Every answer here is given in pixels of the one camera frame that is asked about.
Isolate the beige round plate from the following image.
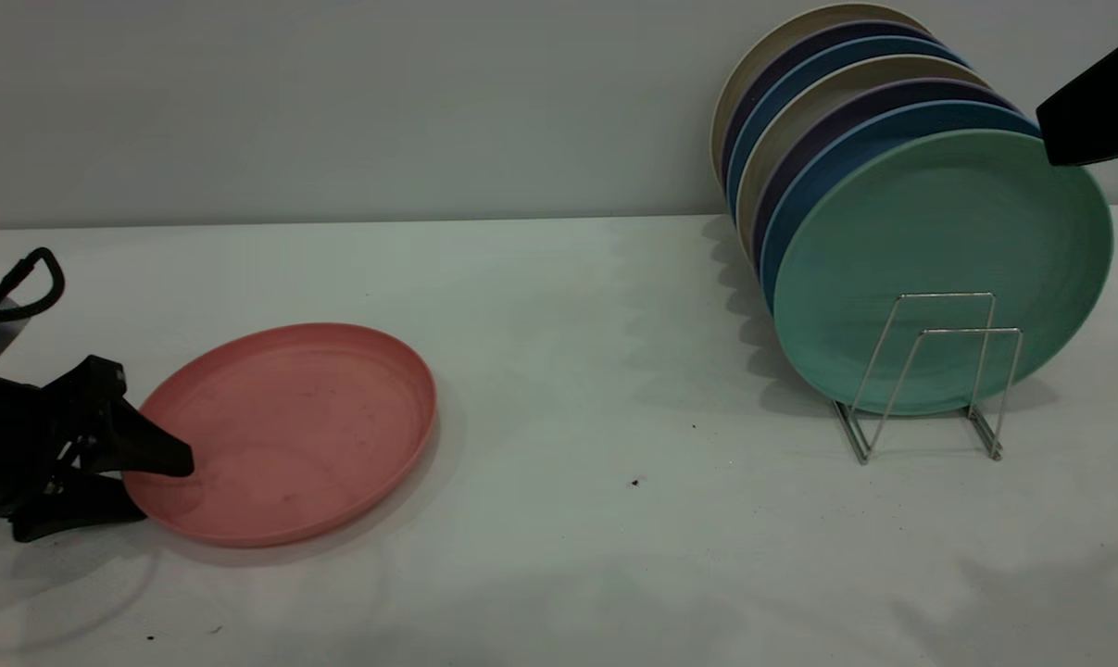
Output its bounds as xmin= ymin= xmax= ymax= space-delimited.
xmin=710 ymin=3 xmax=935 ymax=200
xmin=736 ymin=54 xmax=990 ymax=256

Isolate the purple round plate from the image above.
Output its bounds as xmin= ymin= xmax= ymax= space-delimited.
xmin=720 ymin=20 xmax=939 ymax=186
xmin=751 ymin=78 xmax=1019 ymax=270

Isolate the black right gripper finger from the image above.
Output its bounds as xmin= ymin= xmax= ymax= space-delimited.
xmin=1036 ymin=19 xmax=1118 ymax=169

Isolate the metal wire plate rack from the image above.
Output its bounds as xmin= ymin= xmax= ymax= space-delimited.
xmin=832 ymin=292 xmax=1025 ymax=465

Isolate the pink round plate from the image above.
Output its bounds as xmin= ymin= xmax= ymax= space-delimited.
xmin=121 ymin=322 xmax=438 ymax=548

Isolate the green round plate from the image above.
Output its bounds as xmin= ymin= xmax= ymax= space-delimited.
xmin=772 ymin=128 xmax=1115 ymax=417

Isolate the blue round plate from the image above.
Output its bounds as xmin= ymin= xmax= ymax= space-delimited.
xmin=727 ymin=35 xmax=969 ymax=219
xmin=760 ymin=100 xmax=1041 ymax=311

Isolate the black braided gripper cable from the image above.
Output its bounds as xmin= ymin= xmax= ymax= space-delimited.
xmin=0 ymin=246 xmax=67 ymax=325

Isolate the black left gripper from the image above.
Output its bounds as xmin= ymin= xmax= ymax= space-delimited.
xmin=0 ymin=356 xmax=195 ymax=547

